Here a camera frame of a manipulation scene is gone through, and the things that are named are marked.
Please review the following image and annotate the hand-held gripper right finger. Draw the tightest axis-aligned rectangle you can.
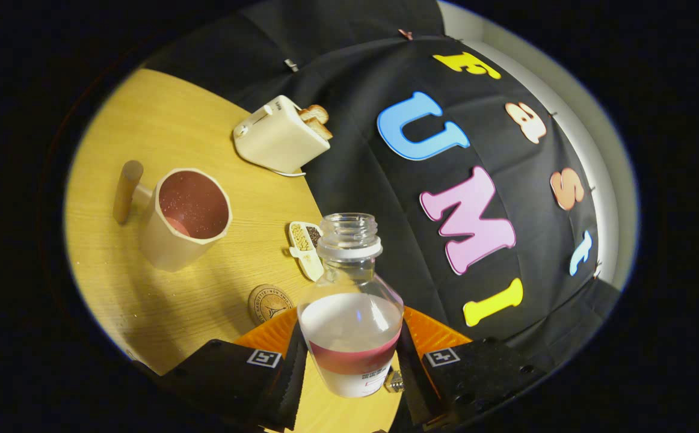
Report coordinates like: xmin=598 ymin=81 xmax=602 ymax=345
xmin=395 ymin=306 xmax=549 ymax=431

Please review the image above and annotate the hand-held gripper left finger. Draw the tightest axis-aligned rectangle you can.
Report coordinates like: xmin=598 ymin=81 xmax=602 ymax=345
xmin=145 ymin=307 xmax=309 ymax=432

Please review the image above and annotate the clear juice bottle red label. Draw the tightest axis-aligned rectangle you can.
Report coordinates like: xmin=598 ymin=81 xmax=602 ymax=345
xmin=297 ymin=213 xmax=405 ymax=399

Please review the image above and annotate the round cork coaster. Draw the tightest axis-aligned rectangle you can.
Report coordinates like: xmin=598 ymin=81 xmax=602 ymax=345
xmin=248 ymin=284 xmax=295 ymax=327

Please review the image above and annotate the cream cup with wooden handle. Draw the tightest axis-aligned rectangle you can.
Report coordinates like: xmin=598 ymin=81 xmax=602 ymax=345
xmin=112 ymin=160 xmax=233 ymax=272

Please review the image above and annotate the white divided condiment dish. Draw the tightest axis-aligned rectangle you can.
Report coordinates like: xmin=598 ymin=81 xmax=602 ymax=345
xmin=288 ymin=221 xmax=326 ymax=282

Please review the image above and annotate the black backdrop cloth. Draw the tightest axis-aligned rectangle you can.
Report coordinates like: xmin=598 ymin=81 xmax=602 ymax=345
xmin=145 ymin=0 xmax=621 ymax=373

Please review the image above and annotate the cream toaster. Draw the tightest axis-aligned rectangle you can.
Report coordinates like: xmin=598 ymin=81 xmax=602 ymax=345
xmin=233 ymin=95 xmax=331 ymax=175

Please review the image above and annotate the wooden table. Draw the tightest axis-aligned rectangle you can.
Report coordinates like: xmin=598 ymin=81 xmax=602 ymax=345
xmin=64 ymin=68 xmax=404 ymax=433

